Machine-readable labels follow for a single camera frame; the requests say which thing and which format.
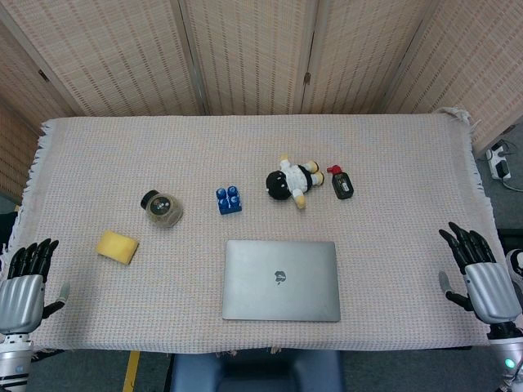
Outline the silver laptop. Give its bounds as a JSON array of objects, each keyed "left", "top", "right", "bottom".
[{"left": 221, "top": 239, "right": 342, "bottom": 323}]

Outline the yellow sponge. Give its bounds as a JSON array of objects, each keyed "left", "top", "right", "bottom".
[{"left": 96, "top": 229, "right": 141, "bottom": 265}]

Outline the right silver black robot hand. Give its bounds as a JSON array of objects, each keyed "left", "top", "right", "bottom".
[{"left": 437, "top": 221, "right": 523, "bottom": 339}]

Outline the blue toy building block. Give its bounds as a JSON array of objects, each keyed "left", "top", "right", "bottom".
[{"left": 215, "top": 185, "right": 244, "bottom": 216}]

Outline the round glass jar black lid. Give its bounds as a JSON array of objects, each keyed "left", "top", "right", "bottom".
[{"left": 140, "top": 189, "right": 184, "bottom": 228}]

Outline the woven folding screen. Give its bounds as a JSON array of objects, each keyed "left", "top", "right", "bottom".
[{"left": 0, "top": 0, "right": 523, "bottom": 205}]

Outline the plush doll black hair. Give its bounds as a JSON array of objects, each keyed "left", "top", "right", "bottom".
[{"left": 265, "top": 153, "right": 326, "bottom": 212}]

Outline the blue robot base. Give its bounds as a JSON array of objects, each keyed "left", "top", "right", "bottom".
[{"left": 168, "top": 350, "right": 345, "bottom": 392}]

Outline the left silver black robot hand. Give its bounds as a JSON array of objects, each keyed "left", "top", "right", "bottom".
[{"left": 0, "top": 238, "right": 71, "bottom": 335}]

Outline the pink woven tablecloth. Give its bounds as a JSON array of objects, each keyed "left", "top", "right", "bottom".
[{"left": 7, "top": 106, "right": 504, "bottom": 354}]

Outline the small dark bottle red cap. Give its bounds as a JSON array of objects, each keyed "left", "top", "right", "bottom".
[{"left": 325, "top": 164, "right": 355, "bottom": 201}]

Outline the white power strip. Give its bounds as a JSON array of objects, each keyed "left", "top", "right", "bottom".
[{"left": 485, "top": 138, "right": 513, "bottom": 181}]

